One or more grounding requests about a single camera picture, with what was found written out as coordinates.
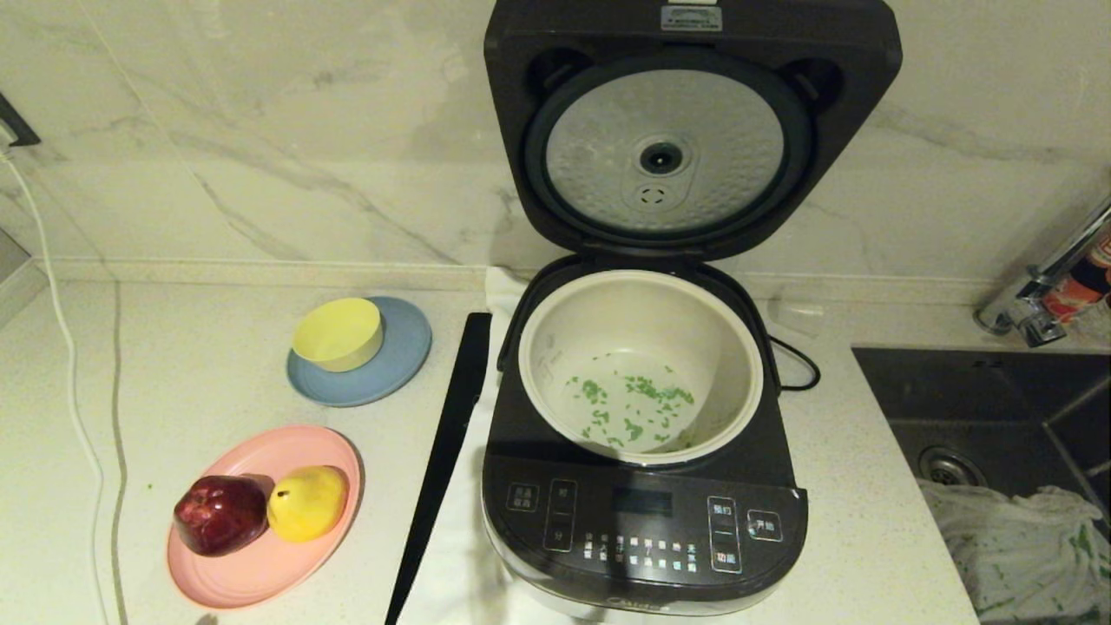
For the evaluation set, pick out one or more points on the chopped green vegetables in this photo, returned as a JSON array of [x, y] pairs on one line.
[[594, 391]]

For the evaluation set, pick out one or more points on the dark grey rice cooker lid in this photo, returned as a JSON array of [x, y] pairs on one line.
[[838, 43]]

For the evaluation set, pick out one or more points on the cream inner pot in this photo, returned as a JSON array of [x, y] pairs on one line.
[[642, 312]]

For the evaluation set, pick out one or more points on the yellow bowl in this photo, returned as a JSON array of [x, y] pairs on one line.
[[337, 337]]

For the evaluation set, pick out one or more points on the dark grey rice cooker base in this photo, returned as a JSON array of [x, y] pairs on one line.
[[642, 521]]

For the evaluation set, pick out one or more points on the blue plate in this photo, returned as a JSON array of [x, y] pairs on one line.
[[399, 360]]

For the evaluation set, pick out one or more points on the black flat board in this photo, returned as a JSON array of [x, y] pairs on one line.
[[443, 460]]

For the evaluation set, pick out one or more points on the clear plastic cup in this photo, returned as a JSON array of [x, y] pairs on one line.
[[797, 319]]

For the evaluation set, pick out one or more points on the yellow pear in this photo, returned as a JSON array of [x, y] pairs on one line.
[[306, 503]]

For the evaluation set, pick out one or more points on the red apple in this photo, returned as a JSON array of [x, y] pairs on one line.
[[220, 515]]

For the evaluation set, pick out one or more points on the pink plate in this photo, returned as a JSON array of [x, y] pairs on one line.
[[260, 573]]

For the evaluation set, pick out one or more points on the metal sink drain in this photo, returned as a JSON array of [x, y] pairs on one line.
[[950, 465]]

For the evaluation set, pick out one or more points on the dark metal sink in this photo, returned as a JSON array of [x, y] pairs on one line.
[[981, 399]]

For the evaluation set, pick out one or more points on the chrome faucet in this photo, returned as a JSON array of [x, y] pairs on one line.
[[1033, 317]]

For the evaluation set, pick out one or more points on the white cloth with green specks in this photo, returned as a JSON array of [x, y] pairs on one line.
[[1015, 555]]

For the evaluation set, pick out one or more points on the red printed can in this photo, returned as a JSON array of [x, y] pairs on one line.
[[1076, 291]]

